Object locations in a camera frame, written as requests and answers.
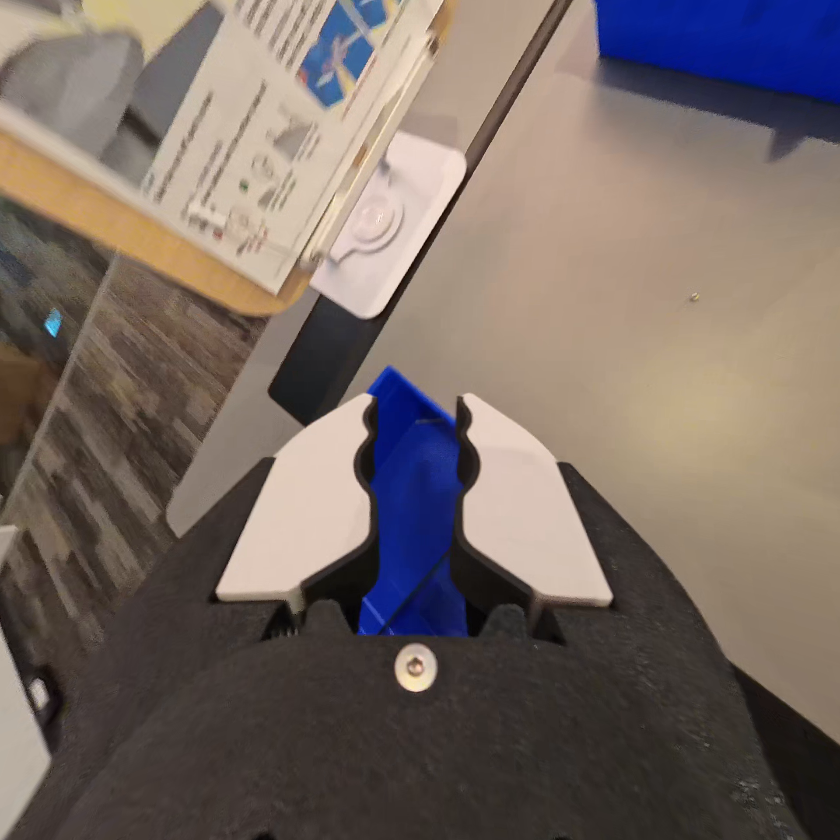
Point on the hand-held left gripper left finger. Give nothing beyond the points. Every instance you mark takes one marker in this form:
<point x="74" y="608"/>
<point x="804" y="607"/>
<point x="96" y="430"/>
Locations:
<point x="302" y="518"/>

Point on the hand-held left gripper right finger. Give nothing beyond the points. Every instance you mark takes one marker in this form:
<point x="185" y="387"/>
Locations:
<point x="531" y="518"/>

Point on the blue plastic bin with divider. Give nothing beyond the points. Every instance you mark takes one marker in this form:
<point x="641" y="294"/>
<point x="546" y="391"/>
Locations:
<point x="413" y="472"/>

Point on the black textured pad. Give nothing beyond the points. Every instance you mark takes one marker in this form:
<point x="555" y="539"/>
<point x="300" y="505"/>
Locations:
<point x="315" y="367"/>
<point x="807" y="741"/>

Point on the instruction sheet on stand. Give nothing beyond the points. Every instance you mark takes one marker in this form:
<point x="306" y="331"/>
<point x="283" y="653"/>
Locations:
<point x="131" y="236"/>

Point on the printed instruction poster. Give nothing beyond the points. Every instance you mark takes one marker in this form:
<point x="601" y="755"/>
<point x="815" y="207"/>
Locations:
<point x="262" y="118"/>

